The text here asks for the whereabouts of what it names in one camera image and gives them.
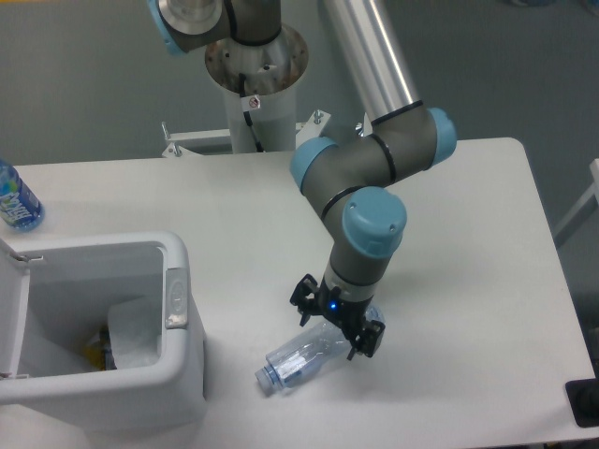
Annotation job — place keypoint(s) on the blue labelled water bottle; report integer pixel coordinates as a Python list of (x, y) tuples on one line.
[(20, 207)]

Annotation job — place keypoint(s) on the white trash can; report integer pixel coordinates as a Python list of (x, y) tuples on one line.
[(55, 296)]

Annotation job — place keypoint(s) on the white frame at right edge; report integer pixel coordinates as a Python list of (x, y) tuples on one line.
[(580, 212)]

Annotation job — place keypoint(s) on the white paper wrapper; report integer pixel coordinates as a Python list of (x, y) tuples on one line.
[(135, 332)]

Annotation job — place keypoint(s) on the crushed clear plastic bottle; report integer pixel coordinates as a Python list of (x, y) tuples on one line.
[(300, 358)]

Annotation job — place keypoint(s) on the yellow trash in bin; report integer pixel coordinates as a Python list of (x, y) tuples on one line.
[(98, 350)]

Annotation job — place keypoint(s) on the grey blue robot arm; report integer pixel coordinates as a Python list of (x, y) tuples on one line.
[(346, 185)]

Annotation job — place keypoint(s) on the white metal frame brackets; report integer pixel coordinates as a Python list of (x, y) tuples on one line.
[(249, 134)]

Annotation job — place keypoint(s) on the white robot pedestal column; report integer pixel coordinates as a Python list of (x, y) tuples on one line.
[(263, 78)]

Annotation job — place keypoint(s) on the black clamp at table edge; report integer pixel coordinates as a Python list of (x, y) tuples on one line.
[(583, 398)]

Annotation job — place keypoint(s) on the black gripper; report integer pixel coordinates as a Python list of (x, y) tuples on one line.
[(349, 316)]

